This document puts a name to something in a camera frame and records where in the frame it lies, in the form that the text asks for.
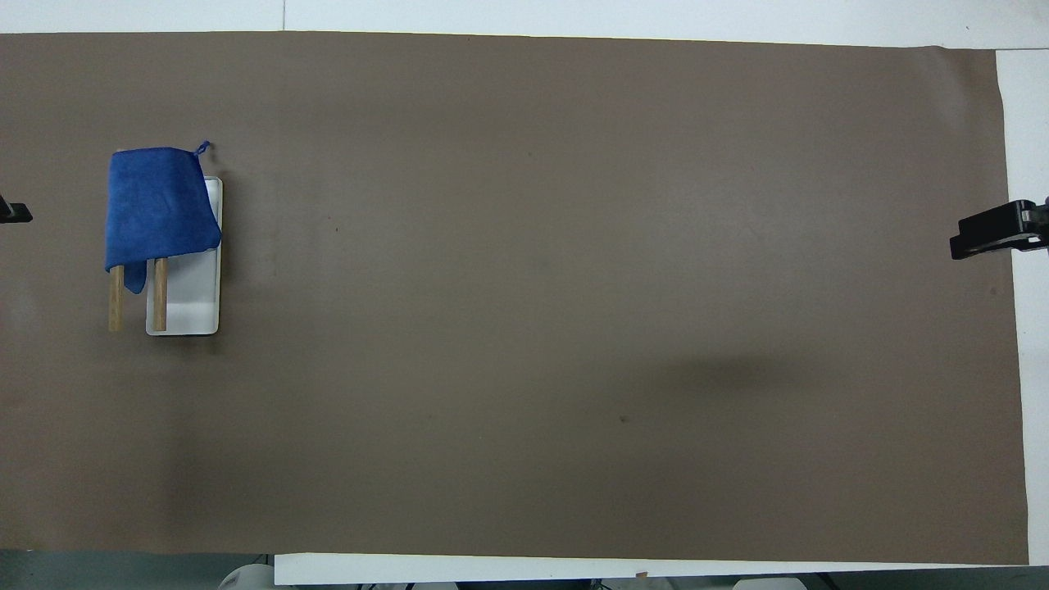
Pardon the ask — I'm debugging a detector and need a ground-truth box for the blue towel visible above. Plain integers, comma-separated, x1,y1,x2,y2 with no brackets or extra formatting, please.
104,141,223,295

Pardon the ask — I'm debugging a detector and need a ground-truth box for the white rack base tray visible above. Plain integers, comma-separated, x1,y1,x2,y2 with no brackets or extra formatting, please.
145,176,224,337

